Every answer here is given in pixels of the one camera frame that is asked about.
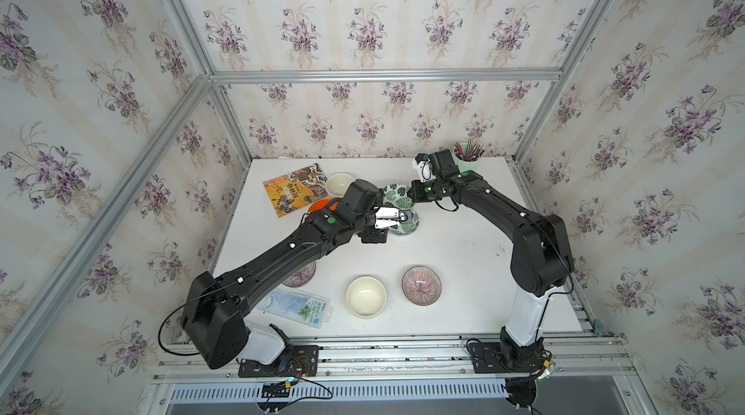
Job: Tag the small cream bowl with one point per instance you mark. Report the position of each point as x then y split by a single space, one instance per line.
337 184

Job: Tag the purple glass bowl right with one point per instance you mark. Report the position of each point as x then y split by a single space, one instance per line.
421 286

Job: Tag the green leaf bowl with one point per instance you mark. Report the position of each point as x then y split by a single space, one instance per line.
397 195

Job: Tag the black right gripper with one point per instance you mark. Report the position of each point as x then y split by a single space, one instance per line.
413 192

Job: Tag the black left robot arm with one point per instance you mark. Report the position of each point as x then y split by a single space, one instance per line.
215 308

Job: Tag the pale green pen cup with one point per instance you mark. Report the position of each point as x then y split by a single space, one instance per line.
467 155

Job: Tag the purple glass bowl left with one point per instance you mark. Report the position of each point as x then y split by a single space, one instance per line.
301 277

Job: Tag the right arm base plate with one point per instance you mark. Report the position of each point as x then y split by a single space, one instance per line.
505 357

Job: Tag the aluminium rail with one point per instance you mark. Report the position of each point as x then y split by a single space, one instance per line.
435 356

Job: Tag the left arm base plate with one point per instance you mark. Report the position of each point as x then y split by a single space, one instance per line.
295 361

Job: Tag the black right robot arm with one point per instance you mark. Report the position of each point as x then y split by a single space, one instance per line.
541 260

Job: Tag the large cream bowl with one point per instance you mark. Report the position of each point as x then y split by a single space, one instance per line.
366 297

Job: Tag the clear plastic packet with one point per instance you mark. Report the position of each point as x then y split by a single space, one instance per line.
297 306

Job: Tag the orange illustrated booklet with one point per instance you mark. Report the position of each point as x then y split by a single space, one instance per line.
290 192

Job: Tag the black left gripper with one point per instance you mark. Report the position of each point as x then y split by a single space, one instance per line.
375 237

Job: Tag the orange bowl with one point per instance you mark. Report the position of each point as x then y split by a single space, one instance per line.
326 203

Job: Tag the purple glass bowl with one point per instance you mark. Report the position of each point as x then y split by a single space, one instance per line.
301 277
421 286

